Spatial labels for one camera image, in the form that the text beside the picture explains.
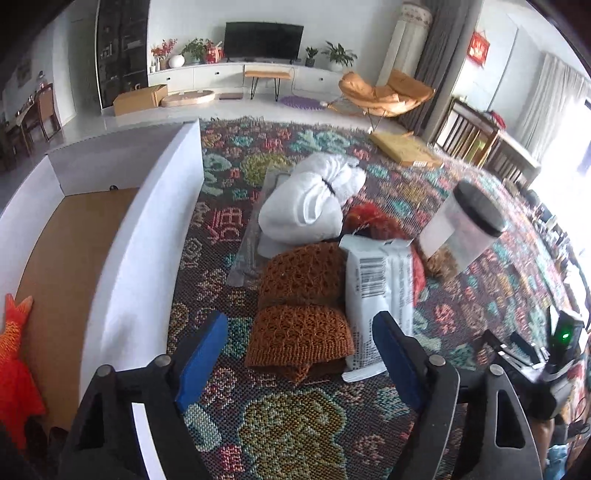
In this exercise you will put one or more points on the orange lounge chair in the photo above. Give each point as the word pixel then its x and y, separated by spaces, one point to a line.
pixel 400 95

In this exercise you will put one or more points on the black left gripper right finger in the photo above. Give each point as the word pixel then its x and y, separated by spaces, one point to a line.
pixel 497 441

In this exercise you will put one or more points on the yellow flat box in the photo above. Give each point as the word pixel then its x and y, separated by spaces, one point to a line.
pixel 405 150

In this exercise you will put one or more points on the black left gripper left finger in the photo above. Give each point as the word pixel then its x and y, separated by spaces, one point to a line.
pixel 121 407

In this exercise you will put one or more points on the green potted plant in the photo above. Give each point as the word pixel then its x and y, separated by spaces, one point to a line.
pixel 339 57

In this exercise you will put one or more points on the black television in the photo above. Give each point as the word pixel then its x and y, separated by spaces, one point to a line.
pixel 265 40

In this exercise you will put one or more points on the brown knitted cloth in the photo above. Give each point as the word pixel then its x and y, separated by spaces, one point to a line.
pixel 300 331

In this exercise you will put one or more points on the cardboard box on floor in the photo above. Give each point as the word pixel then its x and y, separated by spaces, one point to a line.
pixel 139 100

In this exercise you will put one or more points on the wooden slatted chair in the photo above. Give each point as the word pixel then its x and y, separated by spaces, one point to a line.
pixel 467 134

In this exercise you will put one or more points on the white standing air conditioner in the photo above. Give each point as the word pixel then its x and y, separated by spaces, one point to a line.
pixel 408 41

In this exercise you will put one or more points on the red mesh pouch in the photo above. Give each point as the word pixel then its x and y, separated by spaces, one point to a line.
pixel 368 220

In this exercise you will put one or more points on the red flower arrangement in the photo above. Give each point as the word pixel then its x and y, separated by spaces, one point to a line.
pixel 162 51

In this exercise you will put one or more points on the red wall decoration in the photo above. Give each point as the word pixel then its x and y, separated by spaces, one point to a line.
pixel 478 49

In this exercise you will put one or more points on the purple round floor mat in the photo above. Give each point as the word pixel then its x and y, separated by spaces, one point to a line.
pixel 301 103

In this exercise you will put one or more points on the black display cabinet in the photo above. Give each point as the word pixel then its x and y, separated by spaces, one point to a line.
pixel 120 48

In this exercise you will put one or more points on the white storage box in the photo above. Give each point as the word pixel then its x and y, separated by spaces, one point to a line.
pixel 94 235

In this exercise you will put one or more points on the white rolled towel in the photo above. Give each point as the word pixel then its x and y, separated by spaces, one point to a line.
pixel 307 207

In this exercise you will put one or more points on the clear jar black lid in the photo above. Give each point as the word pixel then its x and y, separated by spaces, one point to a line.
pixel 466 225

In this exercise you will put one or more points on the small wooden bench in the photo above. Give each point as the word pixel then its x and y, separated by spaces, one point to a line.
pixel 255 76

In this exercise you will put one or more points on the orange fish plush toy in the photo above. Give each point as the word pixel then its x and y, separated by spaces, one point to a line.
pixel 20 396

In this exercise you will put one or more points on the round wooden tray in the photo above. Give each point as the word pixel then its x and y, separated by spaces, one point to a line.
pixel 190 98

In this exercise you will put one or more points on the wooden dining chair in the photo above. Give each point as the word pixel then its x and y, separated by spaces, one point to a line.
pixel 42 114

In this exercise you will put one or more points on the white barcode package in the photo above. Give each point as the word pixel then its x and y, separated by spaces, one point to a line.
pixel 379 278

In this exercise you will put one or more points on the white tv cabinet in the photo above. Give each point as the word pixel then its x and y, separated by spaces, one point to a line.
pixel 228 77

